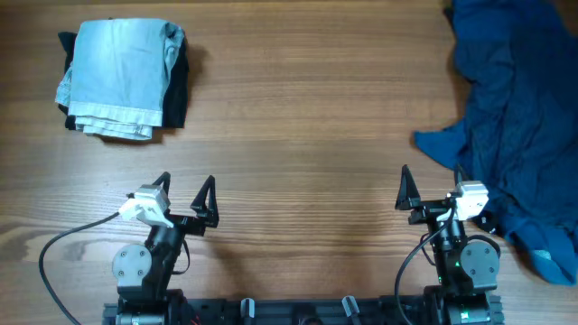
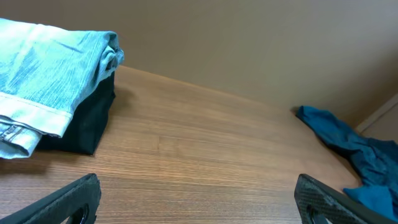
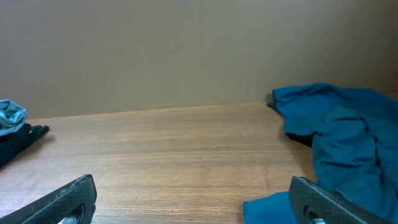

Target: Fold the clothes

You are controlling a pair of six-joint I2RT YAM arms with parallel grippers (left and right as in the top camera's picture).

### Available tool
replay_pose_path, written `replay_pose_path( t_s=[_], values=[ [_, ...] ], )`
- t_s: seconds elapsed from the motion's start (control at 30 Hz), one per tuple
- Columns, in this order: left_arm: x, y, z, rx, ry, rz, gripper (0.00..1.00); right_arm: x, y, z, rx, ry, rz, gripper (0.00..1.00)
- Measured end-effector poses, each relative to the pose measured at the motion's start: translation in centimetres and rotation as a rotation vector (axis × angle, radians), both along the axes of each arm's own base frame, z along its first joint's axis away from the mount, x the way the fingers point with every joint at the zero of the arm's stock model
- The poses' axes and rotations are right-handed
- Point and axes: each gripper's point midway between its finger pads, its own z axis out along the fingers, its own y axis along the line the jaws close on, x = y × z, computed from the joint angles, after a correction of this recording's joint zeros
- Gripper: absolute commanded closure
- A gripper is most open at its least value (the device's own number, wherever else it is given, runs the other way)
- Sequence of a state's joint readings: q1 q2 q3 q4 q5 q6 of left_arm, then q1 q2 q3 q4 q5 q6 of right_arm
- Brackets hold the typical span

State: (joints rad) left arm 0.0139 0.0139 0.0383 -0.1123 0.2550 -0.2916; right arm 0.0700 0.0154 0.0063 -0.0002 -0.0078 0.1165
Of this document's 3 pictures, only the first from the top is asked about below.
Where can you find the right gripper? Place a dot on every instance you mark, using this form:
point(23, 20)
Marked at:
point(409, 199)

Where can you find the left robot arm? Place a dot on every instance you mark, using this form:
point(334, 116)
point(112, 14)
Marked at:
point(144, 271)

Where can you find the folded black garment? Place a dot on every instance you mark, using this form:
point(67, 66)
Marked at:
point(176, 98)

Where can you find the crumpled teal blue garment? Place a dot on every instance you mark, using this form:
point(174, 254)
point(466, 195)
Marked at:
point(518, 135)

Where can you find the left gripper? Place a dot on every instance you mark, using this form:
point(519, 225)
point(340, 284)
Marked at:
point(196, 225)

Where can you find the folded light denim garment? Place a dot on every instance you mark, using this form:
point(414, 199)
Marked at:
point(120, 72)

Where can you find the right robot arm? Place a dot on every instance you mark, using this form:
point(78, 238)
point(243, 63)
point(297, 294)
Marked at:
point(467, 267)

